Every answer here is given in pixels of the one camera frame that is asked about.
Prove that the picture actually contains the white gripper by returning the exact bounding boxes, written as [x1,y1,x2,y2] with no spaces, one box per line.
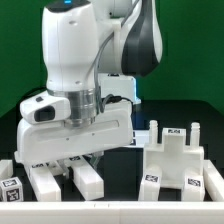
[14,101,133,179]

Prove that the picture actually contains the white chair back frame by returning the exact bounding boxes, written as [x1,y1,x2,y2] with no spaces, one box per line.
[25,156,104,202]

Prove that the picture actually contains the white tagged cube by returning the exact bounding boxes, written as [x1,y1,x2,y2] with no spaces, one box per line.
[0,177,24,202]

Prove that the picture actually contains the white chair seat part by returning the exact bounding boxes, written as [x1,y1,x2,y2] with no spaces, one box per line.
[143,120,204,189]

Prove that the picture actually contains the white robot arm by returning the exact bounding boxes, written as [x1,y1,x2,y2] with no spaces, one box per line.
[15,0,162,167]

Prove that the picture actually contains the white marker sheet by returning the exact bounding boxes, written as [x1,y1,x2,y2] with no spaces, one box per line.
[129,130,149,148]

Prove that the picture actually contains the white front rail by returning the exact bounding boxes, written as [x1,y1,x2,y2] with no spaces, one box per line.
[0,201,224,224]

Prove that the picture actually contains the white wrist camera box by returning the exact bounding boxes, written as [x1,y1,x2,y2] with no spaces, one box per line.
[20,91,71,124]

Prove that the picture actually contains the black cables on table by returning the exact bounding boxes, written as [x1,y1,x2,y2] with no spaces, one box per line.
[20,87,49,103]

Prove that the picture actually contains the white right corner bracket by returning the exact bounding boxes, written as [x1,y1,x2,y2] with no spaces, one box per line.
[203,160,224,202]

